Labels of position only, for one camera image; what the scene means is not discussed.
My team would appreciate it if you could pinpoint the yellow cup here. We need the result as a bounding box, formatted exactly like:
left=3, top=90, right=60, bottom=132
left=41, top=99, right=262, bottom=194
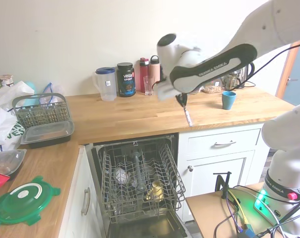
left=145, top=180, right=165, bottom=202

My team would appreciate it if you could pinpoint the silver drawer handle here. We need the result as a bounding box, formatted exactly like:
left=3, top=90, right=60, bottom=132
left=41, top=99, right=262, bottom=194
left=213, top=140, right=237, bottom=148

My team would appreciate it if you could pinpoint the yellow cable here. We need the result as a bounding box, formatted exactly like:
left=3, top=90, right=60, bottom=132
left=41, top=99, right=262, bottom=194
left=228, top=188, right=249, bottom=228

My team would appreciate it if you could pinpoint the white plastic shopping bag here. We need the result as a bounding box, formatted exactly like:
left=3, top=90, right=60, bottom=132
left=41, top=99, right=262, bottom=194
left=0, top=80, right=36, bottom=152

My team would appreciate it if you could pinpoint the black table clamp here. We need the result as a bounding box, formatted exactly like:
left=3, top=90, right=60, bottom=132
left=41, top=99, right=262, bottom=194
left=213, top=171, right=233, bottom=200

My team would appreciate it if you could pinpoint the silver metal fork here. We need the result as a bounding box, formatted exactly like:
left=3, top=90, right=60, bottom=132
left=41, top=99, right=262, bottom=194
left=182, top=105, right=193, bottom=128

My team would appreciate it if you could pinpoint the wire dishwasher rack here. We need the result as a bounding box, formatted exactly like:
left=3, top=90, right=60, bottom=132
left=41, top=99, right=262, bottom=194
left=97, top=140, right=186, bottom=224

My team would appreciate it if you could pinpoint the grey plastic cutlery basket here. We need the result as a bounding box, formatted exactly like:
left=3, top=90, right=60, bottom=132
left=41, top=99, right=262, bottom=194
left=11, top=92, right=71, bottom=130

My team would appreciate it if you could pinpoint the clear drinking glass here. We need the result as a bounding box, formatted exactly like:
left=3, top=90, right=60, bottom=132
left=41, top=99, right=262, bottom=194
left=143, top=75, right=155, bottom=96

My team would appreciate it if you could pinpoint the red water bottle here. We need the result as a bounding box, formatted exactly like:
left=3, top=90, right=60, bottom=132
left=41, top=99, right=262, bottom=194
left=139, top=57, right=151, bottom=93

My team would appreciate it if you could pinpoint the white cabinet door with knob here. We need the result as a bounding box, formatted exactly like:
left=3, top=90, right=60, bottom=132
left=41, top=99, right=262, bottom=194
left=185, top=156, right=249, bottom=222

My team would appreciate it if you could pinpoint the blue connector box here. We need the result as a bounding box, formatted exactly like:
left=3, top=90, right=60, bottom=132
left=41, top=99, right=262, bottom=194
left=238, top=223, right=256, bottom=238

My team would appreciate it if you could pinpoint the purple cable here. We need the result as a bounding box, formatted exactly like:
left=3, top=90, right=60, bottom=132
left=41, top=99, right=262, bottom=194
left=226, top=195, right=242, bottom=233

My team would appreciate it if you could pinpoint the pink water bottle black lid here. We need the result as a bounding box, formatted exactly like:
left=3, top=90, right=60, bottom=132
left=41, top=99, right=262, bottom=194
left=149, top=55, right=162, bottom=85

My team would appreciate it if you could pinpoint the glass container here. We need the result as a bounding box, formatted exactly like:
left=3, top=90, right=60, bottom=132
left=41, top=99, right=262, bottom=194
left=0, top=148, right=27, bottom=182

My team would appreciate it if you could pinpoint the glass jar of nuts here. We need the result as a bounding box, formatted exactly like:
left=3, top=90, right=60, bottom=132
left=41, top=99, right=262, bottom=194
left=203, top=78, right=223, bottom=94

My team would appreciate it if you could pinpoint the clear pitcher blue lid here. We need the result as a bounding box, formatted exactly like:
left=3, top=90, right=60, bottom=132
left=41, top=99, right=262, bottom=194
left=92, top=66, right=117, bottom=102

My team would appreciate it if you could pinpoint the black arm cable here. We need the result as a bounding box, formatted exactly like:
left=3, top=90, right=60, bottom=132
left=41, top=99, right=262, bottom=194
left=235, top=41, right=300, bottom=87

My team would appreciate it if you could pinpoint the green round container lid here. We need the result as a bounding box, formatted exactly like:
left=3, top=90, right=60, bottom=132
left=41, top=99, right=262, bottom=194
left=0, top=176, right=62, bottom=232

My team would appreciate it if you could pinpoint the glass kettle black handle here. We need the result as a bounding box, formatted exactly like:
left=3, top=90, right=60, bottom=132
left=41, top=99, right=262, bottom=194
left=220, top=62, right=256, bottom=91

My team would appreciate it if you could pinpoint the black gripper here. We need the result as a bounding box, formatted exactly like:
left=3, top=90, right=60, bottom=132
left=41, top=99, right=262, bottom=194
left=175, top=92, right=189, bottom=108

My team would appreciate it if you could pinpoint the black food container clear lid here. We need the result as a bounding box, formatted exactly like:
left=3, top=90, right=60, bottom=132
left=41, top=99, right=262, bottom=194
left=20, top=120, right=75, bottom=150

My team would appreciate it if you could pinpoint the clear zip bag blue seal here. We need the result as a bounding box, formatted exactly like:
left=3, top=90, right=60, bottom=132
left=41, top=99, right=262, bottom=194
left=39, top=82, right=66, bottom=105

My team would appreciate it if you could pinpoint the built-in dishwasher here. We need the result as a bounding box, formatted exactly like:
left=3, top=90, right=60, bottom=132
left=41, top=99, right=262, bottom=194
left=86, top=132, right=191, bottom=238

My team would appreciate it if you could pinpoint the orange wooden door frame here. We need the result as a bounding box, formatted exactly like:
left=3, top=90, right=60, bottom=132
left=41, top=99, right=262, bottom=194
left=274, top=39, right=300, bottom=105

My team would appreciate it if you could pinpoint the white bowl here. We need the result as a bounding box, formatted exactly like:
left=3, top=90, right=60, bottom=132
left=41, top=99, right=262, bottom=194
left=114, top=166, right=129, bottom=185

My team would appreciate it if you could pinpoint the black Vega protein tub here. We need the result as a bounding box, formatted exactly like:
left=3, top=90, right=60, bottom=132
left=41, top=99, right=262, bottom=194
left=116, top=62, right=136, bottom=98

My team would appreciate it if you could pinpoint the white cabinet drawer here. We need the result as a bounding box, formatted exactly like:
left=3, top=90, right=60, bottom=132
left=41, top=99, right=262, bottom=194
left=186, top=127, right=262, bottom=156

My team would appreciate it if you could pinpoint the blue ceramic cup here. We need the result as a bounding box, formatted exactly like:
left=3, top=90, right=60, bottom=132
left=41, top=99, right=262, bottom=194
left=221, top=90, right=237, bottom=111

